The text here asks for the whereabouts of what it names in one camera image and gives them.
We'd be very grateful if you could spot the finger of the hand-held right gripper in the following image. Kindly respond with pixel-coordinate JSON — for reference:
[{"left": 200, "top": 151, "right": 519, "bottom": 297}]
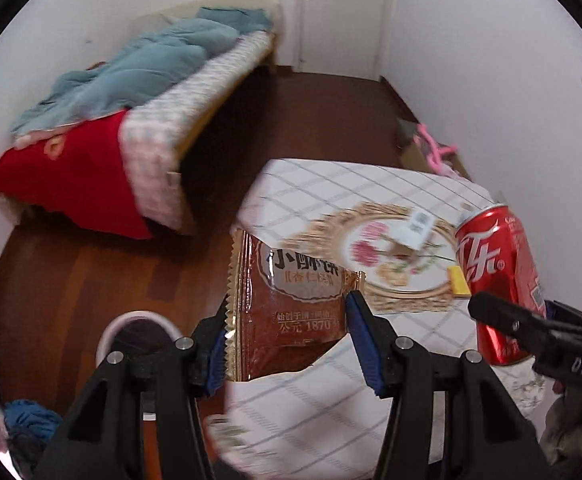
[
  {"left": 544, "top": 299, "right": 582, "bottom": 335},
  {"left": 468, "top": 292, "right": 562, "bottom": 357}
]

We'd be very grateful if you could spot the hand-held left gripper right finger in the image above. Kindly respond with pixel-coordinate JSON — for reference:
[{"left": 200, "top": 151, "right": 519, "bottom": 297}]
[{"left": 345, "top": 290, "right": 556, "bottom": 480}]

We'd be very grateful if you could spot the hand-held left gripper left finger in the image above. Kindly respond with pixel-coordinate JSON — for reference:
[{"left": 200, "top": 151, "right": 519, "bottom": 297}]
[{"left": 37, "top": 304, "right": 229, "bottom": 480}]

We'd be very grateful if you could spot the red soda can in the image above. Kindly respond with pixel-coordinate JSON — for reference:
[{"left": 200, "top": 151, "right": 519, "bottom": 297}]
[{"left": 453, "top": 203, "right": 548, "bottom": 367}]

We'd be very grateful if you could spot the brown snack packet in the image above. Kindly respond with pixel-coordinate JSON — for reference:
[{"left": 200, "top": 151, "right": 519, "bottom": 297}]
[{"left": 225, "top": 227, "right": 368, "bottom": 384}]

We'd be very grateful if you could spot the white trash bin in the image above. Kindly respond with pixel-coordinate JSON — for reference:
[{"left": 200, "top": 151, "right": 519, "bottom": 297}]
[{"left": 95, "top": 310, "right": 184, "bottom": 422}]

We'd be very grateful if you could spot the small yellow packet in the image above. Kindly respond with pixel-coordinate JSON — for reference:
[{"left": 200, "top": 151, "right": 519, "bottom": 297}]
[{"left": 446, "top": 265, "right": 471, "bottom": 297}]

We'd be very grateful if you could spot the floral gold-rimmed placemat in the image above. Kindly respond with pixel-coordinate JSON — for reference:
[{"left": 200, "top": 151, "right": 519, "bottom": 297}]
[{"left": 295, "top": 202, "right": 473, "bottom": 314}]

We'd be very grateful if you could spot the small white card box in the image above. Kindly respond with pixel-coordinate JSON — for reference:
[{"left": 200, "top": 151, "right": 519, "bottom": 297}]
[{"left": 392, "top": 209, "right": 436, "bottom": 252}]

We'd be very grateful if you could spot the pink plastic hanger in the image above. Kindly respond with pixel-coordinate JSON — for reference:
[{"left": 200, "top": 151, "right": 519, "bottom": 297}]
[{"left": 417, "top": 122, "right": 460, "bottom": 177}]

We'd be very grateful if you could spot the cardboard box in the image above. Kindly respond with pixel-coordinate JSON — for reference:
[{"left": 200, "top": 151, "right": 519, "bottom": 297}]
[{"left": 395, "top": 117, "right": 471, "bottom": 179}]

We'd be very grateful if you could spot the blue cloth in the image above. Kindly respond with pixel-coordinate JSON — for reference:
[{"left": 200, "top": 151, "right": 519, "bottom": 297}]
[{"left": 2, "top": 399, "right": 64, "bottom": 463}]

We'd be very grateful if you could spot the red blanket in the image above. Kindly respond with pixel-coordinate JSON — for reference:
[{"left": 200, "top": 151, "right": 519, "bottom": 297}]
[{"left": 0, "top": 110, "right": 155, "bottom": 241}]

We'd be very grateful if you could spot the pink checked bedsheet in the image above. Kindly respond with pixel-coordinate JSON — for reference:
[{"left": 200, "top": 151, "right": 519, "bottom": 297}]
[{"left": 118, "top": 31, "right": 275, "bottom": 231}]

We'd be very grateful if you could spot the bed with blue blanket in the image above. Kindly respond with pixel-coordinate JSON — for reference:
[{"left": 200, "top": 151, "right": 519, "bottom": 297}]
[{"left": 130, "top": 0, "right": 286, "bottom": 237}]

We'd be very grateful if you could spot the light blue quilt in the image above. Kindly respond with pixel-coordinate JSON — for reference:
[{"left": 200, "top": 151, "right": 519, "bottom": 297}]
[{"left": 10, "top": 6, "right": 275, "bottom": 137}]

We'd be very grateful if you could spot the white door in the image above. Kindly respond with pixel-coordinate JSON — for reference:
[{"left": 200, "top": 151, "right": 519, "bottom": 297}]
[{"left": 295, "top": 0, "right": 398, "bottom": 80}]

